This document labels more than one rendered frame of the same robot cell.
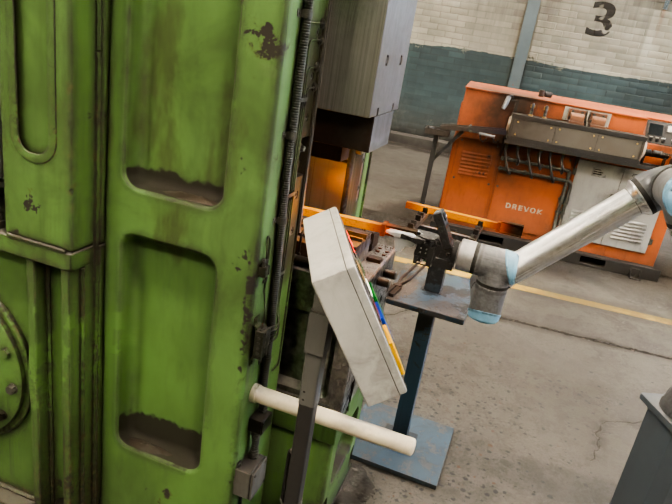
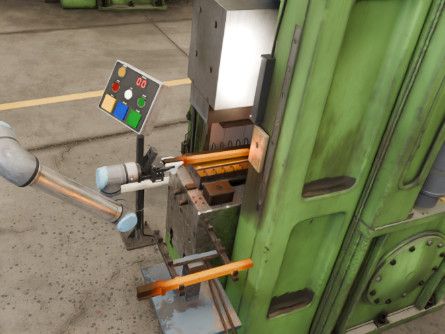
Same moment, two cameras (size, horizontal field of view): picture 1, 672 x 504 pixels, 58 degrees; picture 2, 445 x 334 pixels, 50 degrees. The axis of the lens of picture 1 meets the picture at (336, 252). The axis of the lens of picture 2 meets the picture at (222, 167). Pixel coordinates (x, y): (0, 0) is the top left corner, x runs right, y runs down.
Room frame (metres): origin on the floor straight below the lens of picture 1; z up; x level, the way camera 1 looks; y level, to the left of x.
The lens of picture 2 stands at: (3.01, -1.24, 2.31)
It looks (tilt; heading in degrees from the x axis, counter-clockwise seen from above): 36 degrees down; 134
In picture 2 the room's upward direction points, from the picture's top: 9 degrees clockwise
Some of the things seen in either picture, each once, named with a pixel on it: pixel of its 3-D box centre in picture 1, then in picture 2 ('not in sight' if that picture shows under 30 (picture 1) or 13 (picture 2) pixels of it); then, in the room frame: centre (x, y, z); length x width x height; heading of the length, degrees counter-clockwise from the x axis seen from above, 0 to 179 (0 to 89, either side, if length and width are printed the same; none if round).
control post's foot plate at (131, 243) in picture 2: not in sight; (138, 231); (1.12, 0.01, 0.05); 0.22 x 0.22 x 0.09; 74
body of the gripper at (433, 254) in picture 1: (436, 250); (149, 170); (1.64, -0.28, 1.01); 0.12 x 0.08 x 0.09; 74
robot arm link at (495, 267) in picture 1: (495, 264); (111, 176); (1.59, -0.44, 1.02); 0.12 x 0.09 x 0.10; 74
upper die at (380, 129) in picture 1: (311, 116); (242, 97); (1.73, 0.13, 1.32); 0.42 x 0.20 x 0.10; 74
